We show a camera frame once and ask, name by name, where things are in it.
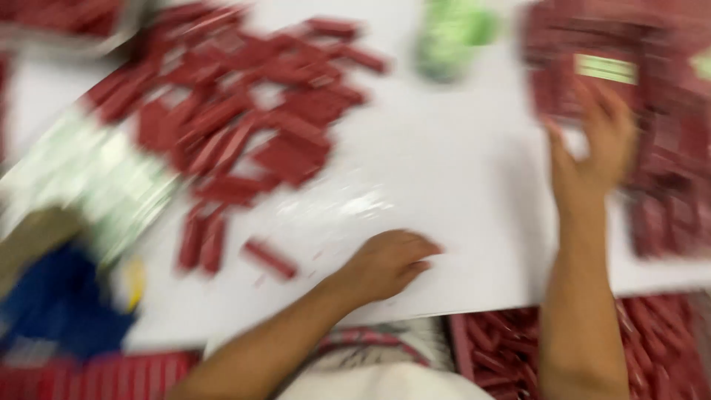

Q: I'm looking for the person's right hand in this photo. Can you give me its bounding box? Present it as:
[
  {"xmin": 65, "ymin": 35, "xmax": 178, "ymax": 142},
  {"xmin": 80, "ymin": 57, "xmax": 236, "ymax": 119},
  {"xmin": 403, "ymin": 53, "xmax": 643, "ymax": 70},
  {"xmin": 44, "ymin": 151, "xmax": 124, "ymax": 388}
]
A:
[{"xmin": 541, "ymin": 78, "xmax": 638, "ymax": 207}]

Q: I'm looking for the person's left hand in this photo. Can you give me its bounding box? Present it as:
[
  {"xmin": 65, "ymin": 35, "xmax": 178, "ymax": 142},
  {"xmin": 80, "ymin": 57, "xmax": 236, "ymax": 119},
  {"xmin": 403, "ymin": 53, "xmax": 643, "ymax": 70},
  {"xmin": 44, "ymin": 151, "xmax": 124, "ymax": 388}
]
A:
[{"xmin": 329, "ymin": 229, "xmax": 444, "ymax": 310}]

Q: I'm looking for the person's white patterned clothing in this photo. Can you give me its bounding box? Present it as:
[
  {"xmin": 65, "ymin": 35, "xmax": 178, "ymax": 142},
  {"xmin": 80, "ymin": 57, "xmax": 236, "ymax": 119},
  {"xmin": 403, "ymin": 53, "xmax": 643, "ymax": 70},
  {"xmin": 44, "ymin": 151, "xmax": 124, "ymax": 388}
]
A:
[{"xmin": 203, "ymin": 317, "xmax": 495, "ymax": 400}]

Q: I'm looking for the lone red packet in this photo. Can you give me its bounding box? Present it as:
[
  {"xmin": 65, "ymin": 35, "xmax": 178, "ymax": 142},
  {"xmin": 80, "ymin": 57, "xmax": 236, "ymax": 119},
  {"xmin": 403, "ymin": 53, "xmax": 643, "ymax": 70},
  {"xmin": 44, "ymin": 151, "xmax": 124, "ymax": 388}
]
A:
[{"xmin": 241, "ymin": 239, "xmax": 300, "ymax": 280}]

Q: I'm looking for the red crate of sachets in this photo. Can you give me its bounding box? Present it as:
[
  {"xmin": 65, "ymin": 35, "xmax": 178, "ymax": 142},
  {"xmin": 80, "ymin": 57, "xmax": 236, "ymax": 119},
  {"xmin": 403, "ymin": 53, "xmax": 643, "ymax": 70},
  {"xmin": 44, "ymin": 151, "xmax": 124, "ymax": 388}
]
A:
[{"xmin": 450, "ymin": 294, "xmax": 711, "ymax": 400}]

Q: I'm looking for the green plastic bag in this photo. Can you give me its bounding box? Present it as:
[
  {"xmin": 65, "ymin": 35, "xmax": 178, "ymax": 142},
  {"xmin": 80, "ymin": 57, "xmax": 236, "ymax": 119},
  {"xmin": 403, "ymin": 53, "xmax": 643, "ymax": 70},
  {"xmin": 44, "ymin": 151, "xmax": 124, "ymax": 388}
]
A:
[{"xmin": 414, "ymin": 0, "xmax": 501, "ymax": 84}]

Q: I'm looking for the pile of red packets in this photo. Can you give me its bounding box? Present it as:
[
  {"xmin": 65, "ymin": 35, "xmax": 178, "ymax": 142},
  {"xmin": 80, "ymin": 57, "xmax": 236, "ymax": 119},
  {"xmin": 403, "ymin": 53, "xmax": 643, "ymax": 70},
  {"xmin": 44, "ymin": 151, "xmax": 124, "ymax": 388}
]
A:
[{"xmin": 80, "ymin": 3, "xmax": 390, "ymax": 276}]

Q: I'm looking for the stack of red packet sheets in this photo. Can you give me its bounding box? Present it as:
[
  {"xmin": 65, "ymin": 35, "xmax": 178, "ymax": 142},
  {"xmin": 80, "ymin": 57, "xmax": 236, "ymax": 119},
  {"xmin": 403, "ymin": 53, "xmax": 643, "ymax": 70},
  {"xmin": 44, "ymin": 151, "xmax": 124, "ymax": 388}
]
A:
[{"xmin": 519, "ymin": 0, "xmax": 711, "ymax": 259}]

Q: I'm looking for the red ribbed crate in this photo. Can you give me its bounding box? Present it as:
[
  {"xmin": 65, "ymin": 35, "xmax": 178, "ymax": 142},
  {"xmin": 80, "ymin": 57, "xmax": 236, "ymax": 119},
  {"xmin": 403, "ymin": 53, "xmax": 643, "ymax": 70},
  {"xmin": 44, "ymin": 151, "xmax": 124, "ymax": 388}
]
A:
[{"xmin": 0, "ymin": 350, "xmax": 201, "ymax": 400}]

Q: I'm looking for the pile of white-green sheets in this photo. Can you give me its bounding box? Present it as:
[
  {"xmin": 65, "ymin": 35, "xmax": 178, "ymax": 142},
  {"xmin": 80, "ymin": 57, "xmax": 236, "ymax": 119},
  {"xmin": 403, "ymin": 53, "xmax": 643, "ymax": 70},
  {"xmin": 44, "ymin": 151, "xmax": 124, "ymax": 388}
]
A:
[{"xmin": 0, "ymin": 108, "xmax": 178, "ymax": 267}]

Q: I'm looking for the red tray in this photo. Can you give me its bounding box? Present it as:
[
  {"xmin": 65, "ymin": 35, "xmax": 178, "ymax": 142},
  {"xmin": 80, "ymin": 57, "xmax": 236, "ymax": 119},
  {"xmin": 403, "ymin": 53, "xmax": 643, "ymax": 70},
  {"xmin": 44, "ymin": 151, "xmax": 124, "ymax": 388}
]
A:
[{"xmin": 0, "ymin": 0, "xmax": 145, "ymax": 56}]

